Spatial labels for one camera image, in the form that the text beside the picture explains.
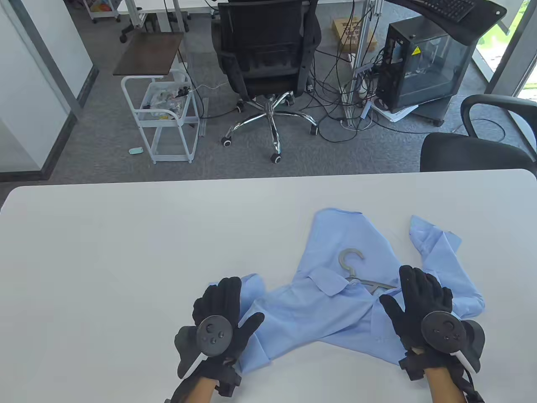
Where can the person's right hand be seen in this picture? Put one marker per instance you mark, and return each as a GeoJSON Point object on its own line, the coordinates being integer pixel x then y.
{"type": "Point", "coordinates": [419, 294]}

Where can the person's left hand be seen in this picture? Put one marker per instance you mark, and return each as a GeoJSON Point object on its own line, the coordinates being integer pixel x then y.
{"type": "Point", "coordinates": [218, 298]}

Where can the gray hanger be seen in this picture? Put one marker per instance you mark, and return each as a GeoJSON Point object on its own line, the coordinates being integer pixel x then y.
{"type": "Point", "coordinates": [340, 260]}

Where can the light blue long-sleeve shirt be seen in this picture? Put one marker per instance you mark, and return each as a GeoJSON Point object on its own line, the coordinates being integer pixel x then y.
{"type": "Point", "coordinates": [335, 315]}

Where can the person's left forearm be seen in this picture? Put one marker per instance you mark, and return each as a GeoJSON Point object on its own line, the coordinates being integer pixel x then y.
{"type": "Point", "coordinates": [197, 390]}

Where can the person's right forearm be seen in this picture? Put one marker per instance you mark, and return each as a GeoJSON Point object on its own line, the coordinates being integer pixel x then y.
{"type": "Point", "coordinates": [444, 384]}

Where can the black tracking controller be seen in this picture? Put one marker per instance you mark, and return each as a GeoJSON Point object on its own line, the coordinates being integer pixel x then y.
{"type": "Point", "coordinates": [442, 331]}
{"type": "Point", "coordinates": [214, 336]}

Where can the black armchair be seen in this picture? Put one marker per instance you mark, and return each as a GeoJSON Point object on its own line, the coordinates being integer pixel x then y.
{"type": "Point", "coordinates": [461, 153]}

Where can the small teal object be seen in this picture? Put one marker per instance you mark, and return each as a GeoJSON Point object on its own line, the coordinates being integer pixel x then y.
{"type": "Point", "coordinates": [136, 151]}

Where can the aluminium profile bar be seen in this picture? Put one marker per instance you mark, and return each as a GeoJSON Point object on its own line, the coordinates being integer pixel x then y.
{"type": "Point", "coordinates": [203, 121]}

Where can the white papers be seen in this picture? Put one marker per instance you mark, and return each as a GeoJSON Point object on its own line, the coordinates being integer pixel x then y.
{"type": "Point", "coordinates": [394, 114]}

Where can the white utility cart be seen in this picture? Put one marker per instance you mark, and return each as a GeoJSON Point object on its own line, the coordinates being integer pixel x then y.
{"type": "Point", "coordinates": [165, 122]}

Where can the black computer trolley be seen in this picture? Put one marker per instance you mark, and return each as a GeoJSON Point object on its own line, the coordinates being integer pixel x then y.
{"type": "Point", "coordinates": [434, 111]}

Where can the clear bags of parts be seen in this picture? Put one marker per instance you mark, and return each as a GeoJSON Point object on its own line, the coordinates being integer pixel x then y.
{"type": "Point", "coordinates": [161, 98]}

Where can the black computer tower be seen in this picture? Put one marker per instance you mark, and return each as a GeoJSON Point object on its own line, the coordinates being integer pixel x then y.
{"type": "Point", "coordinates": [428, 63]}

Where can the brown wooden side table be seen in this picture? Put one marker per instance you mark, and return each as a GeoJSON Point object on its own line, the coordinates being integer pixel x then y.
{"type": "Point", "coordinates": [147, 52]}

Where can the black mesh office chair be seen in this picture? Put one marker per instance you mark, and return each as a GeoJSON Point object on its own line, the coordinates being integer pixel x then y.
{"type": "Point", "coordinates": [264, 42]}

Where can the cardboard box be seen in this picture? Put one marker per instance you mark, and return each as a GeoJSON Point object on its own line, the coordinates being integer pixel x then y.
{"type": "Point", "coordinates": [348, 31]}

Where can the black desk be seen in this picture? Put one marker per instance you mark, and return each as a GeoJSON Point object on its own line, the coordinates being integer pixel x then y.
{"type": "Point", "coordinates": [474, 27]}

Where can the black keyboard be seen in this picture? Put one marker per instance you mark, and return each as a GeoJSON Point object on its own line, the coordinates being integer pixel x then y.
{"type": "Point", "coordinates": [451, 8]}

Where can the white desk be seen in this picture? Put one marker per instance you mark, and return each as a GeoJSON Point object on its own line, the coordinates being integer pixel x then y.
{"type": "Point", "coordinates": [147, 5]}

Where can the white storage trolley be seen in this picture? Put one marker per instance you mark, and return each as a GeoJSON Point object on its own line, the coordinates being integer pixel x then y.
{"type": "Point", "coordinates": [100, 6]}

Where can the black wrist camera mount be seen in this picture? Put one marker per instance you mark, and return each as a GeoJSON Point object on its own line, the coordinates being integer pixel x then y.
{"type": "Point", "coordinates": [228, 382]}
{"type": "Point", "coordinates": [413, 367]}

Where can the aluminium frame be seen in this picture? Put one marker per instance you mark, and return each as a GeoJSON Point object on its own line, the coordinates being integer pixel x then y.
{"type": "Point", "coordinates": [361, 42]}

